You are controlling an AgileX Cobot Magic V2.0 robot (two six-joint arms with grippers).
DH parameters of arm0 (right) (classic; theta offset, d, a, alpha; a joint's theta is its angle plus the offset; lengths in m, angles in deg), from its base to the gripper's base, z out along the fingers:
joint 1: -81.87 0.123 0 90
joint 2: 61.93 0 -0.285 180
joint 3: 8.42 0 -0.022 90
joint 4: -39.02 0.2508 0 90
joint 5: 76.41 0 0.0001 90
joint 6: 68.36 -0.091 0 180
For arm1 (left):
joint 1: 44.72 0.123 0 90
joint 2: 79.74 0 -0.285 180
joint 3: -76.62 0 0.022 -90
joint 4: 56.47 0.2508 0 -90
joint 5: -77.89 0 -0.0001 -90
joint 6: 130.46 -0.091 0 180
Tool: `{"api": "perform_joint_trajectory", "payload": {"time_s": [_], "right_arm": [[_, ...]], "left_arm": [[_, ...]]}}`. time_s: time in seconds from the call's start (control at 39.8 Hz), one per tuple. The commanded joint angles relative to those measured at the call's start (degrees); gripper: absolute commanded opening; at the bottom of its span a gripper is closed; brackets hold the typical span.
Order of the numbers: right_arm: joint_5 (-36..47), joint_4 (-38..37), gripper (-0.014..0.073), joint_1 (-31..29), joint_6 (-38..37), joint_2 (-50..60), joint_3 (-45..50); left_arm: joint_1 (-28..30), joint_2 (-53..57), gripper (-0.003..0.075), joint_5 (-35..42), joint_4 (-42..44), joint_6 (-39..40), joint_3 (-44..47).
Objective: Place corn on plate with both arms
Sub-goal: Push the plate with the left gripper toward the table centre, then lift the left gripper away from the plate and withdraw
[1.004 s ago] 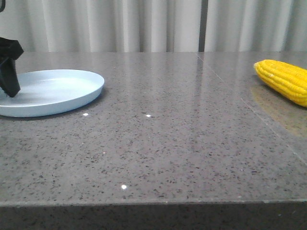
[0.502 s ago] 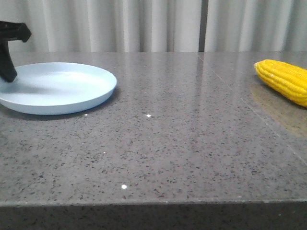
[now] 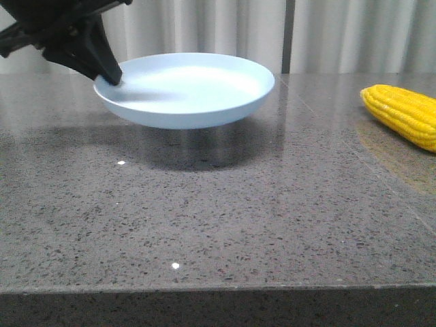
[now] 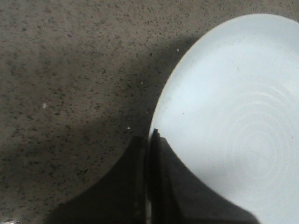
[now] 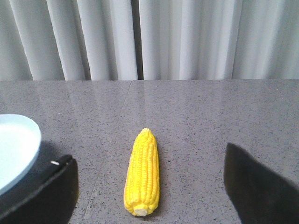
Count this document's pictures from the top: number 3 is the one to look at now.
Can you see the white curtain panel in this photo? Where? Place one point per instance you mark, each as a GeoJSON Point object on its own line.
{"type": "Point", "coordinates": [342, 37]}
{"type": "Point", "coordinates": [254, 30]}

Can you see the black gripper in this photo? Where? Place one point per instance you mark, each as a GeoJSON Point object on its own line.
{"type": "Point", "coordinates": [37, 21]}

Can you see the yellow corn cob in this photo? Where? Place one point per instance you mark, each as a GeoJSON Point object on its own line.
{"type": "Point", "coordinates": [408, 113]}

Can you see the light blue round plate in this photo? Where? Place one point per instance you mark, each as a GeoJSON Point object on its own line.
{"type": "Point", "coordinates": [189, 90]}

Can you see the white curtain right panel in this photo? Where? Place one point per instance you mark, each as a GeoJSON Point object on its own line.
{"type": "Point", "coordinates": [342, 37]}

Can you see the white curtain left panel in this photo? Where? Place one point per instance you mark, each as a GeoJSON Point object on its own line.
{"type": "Point", "coordinates": [254, 30]}

